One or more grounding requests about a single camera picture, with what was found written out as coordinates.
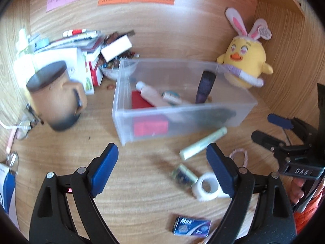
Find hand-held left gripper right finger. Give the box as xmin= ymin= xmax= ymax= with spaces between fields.
xmin=206 ymin=143 xmax=297 ymax=244

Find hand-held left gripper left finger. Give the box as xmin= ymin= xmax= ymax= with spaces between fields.
xmin=29 ymin=143 xmax=120 ymax=244

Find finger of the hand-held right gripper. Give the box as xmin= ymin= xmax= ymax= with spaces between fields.
xmin=267 ymin=113 xmax=318 ymax=143
xmin=251 ymin=130 xmax=306 ymax=158

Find pink braided bracelet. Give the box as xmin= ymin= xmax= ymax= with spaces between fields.
xmin=229 ymin=149 xmax=248 ymax=168

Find white tape roll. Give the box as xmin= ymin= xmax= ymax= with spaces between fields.
xmin=192 ymin=172 xmax=225 ymax=203

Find pale green tube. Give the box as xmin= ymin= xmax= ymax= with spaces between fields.
xmin=179 ymin=126 xmax=228 ymax=161

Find small blue green packet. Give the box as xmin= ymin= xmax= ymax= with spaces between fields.
xmin=171 ymin=164 xmax=198 ymax=190

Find small blue card box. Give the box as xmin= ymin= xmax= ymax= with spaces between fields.
xmin=173 ymin=216 xmax=212 ymax=238

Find clear plastic storage box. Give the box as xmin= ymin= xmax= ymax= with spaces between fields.
xmin=112 ymin=58 xmax=258 ymax=146

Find red paper packet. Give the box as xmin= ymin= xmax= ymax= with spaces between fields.
xmin=131 ymin=90 xmax=169 ymax=136

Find purple spray bottle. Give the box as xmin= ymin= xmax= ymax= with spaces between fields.
xmin=195 ymin=70 xmax=216 ymax=104

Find beige cosmetic bottle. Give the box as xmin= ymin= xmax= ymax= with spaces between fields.
xmin=135 ymin=81 xmax=168 ymax=107

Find small teal cream tube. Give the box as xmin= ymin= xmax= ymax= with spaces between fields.
xmin=162 ymin=91 xmax=191 ymax=105

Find person's right hand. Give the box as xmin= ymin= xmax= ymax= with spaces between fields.
xmin=289 ymin=177 xmax=308 ymax=204

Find yellow chick plush toy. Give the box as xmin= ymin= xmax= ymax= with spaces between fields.
xmin=216 ymin=8 xmax=274 ymax=89

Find brown ceramic mug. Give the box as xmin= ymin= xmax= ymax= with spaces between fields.
xmin=26 ymin=61 xmax=88 ymax=132

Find eyeglasses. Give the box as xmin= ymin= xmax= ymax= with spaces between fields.
xmin=15 ymin=107 xmax=42 ymax=141

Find clear glass bowl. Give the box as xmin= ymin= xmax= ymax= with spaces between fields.
xmin=99 ymin=53 xmax=140 ymax=80

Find red white carton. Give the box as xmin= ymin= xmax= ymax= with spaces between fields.
xmin=86 ymin=53 xmax=104 ymax=87

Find pink pen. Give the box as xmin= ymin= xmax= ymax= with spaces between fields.
xmin=6 ymin=128 xmax=17 ymax=154

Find blue white paper box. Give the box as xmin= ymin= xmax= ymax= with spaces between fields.
xmin=0 ymin=163 xmax=16 ymax=215

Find pile of colourful beads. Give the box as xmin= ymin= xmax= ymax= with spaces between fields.
xmin=102 ymin=52 xmax=140 ymax=69

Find white rectangular box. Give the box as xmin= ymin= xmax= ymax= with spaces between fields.
xmin=100 ymin=34 xmax=132 ymax=62

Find stack of books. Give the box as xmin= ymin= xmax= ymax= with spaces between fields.
xmin=28 ymin=29 xmax=107 ymax=64

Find red white marker pen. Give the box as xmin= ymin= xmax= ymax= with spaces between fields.
xmin=63 ymin=29 xmax=98 ymax=37

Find small white green bottle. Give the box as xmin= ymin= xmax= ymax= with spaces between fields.
xmin=16 ymin=28 xmax=31 ymax=56

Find white cable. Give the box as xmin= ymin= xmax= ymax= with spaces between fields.
xmin=0 ymin=121 xmax=18 ymax=131

